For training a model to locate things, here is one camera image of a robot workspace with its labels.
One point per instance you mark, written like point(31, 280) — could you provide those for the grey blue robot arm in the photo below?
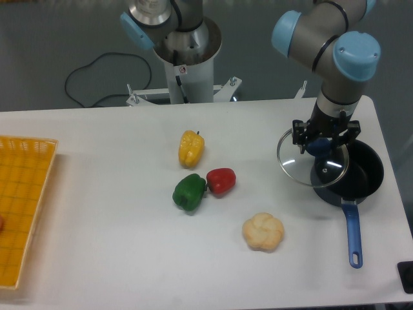
point(322, 40)

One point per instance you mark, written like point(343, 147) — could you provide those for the green bell pepper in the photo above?
point(189, 192)

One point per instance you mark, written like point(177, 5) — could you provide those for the round bread roll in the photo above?
point(263, 232)

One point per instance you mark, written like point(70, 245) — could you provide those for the red bell pepper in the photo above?
point(220, 181)

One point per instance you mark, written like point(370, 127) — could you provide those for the yellow woven basket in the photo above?
point(25, 167)

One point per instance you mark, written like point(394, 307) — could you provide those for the glass lid with blue knob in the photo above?
point(311, 158)

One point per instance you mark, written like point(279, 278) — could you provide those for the black device at table edge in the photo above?
point(405, 270)

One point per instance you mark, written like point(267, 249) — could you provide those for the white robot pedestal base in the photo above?
point(188, 59)

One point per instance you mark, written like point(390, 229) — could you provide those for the black saucepan with blue handle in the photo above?
point(363, 177)

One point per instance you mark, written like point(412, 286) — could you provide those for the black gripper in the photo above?
point(320, 125)

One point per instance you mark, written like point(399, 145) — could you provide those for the yellow bell pepper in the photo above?
point(191, 148)

